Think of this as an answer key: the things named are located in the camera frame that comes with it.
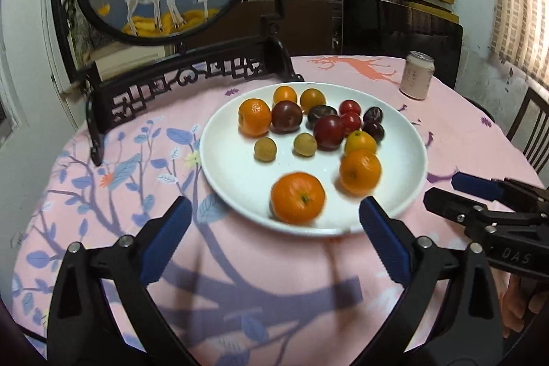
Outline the dark purple plum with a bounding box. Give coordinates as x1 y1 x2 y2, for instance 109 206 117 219
363 107 383 123
362 121 385 144

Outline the yellow cherry tomato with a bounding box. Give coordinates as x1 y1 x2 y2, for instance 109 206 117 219
300 88 326 114
344 130 377 156

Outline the red cherry tomato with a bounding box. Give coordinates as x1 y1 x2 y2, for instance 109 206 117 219
341 111 362 137
339 99 361 115

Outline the dark red plum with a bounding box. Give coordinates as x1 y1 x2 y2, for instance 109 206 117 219
272 100 302 133
314 115 344 151

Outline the large orange mandarin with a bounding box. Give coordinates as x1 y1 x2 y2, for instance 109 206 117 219
270 172 326 225

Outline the dark brown water chestnut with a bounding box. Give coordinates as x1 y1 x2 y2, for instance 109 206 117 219
307 105 338 130

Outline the tan longan fruit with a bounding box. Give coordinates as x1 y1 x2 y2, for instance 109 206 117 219
254 138 277 163
293 133 317 157

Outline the small orange mandarin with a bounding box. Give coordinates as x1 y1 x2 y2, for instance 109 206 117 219
273 85 298 105

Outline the right hand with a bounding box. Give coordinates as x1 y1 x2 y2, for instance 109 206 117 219
500 275 548 338

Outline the dark wooden slat chair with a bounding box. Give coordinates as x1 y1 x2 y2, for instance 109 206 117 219
507 87 549 174

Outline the pink drink can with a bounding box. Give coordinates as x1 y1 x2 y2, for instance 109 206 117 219
399 51 434 100

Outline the checkered curtain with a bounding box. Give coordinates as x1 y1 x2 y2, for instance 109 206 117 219
490 0 548 86

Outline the white oval plate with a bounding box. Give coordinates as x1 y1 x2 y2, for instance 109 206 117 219
199 83 428 237

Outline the carved black wooden chair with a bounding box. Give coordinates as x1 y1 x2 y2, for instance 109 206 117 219
85 36 304 166

